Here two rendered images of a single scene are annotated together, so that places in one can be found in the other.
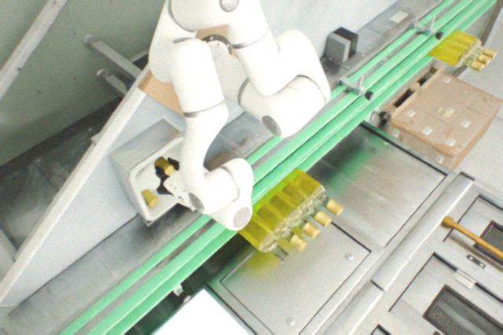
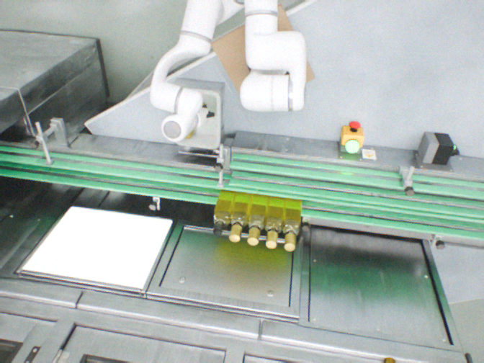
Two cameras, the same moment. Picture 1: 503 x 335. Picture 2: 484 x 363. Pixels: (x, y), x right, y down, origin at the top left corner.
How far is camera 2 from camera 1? 0.85 m
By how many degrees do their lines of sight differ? 39
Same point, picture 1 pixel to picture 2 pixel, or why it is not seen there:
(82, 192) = not seen: hidden behind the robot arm
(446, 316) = not seen: outside the picture
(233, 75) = not seen: hidden behind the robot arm
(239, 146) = (266, 146)
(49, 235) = (125, 104)
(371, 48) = (468, 172)
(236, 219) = (166, 125)
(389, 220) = (341, 315)
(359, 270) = (262, 305)
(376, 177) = (379, 285)
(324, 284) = (230, 287)
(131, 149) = (188, 82)
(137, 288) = (134, 170)
